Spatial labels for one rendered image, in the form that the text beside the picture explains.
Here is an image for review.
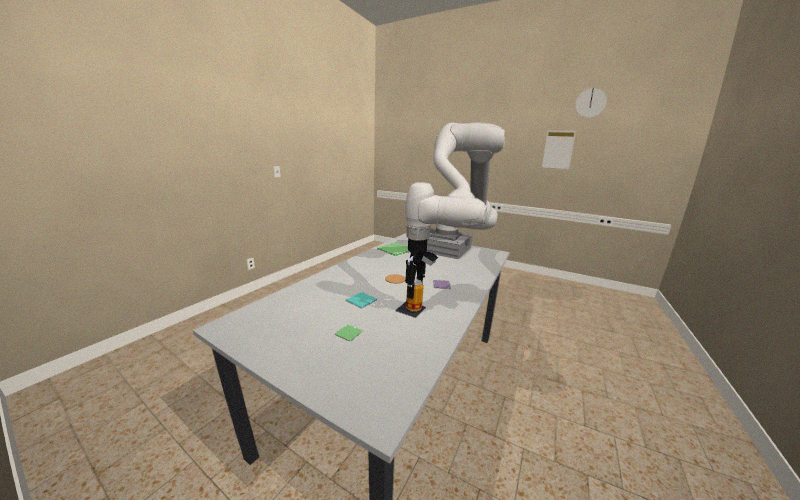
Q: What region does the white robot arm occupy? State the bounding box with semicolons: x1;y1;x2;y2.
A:
406;123;505;241

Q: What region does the yellow drink can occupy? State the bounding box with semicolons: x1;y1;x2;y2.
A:
406;279;424;312

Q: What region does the tan round disc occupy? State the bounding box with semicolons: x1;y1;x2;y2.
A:
385;274;405;284

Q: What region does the teal flat square tile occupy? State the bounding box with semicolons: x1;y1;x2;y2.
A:
346;292;377;308

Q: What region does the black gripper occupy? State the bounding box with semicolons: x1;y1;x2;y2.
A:
405;238;427;299

